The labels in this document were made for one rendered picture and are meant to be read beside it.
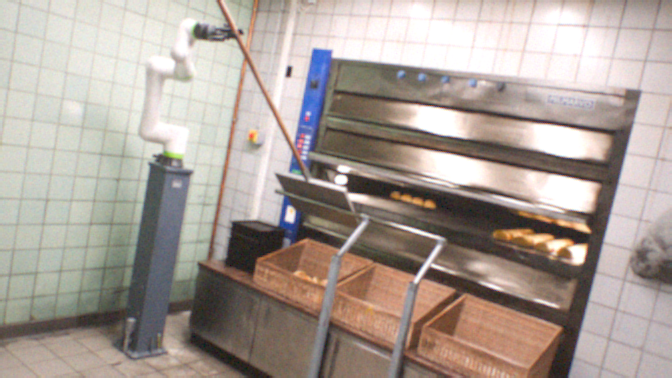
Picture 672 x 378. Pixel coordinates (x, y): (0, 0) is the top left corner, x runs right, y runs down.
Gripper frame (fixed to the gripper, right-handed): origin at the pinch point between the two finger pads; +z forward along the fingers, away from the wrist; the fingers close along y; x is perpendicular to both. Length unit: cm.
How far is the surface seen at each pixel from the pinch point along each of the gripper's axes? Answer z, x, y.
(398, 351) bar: 89, -136, 61
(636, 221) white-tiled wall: 169, -124, -44
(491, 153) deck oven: 88, -112, -59
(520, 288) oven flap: 123, -156, -6
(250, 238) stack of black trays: -43, -137, 32
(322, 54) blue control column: -44, -80, -89
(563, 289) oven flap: 144, -153, -13
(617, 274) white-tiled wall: 167, -143, -24
